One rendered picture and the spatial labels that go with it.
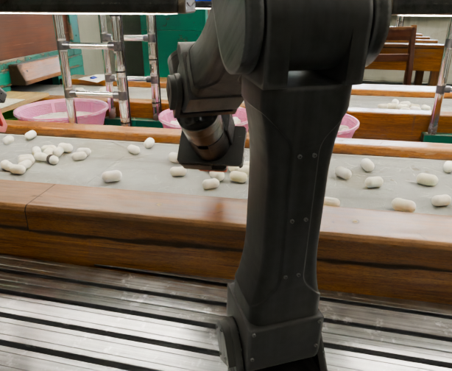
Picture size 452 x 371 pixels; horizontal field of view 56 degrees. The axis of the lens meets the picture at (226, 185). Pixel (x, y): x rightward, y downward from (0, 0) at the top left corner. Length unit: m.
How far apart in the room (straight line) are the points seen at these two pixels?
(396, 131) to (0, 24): 1.32
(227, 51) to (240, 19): 0.03
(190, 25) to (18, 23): 2.05
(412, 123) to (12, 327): 1.12
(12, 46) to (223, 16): 1.49
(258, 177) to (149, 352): 0.32
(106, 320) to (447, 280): 0.47
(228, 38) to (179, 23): 3.38
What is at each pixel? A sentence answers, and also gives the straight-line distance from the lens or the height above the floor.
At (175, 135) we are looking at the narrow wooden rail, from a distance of 1.05.
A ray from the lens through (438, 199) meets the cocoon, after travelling 0.80.
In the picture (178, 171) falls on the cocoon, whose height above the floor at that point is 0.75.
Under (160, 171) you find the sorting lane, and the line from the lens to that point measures 0.89.
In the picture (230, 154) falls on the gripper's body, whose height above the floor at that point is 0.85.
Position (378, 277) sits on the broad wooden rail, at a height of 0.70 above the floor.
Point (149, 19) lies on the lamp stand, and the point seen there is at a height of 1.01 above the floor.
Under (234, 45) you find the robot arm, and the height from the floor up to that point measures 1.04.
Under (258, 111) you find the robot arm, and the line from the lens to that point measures 0.28.
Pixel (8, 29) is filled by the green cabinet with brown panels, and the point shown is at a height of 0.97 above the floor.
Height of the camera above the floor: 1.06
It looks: 23 degrees down
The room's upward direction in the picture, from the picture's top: straight up
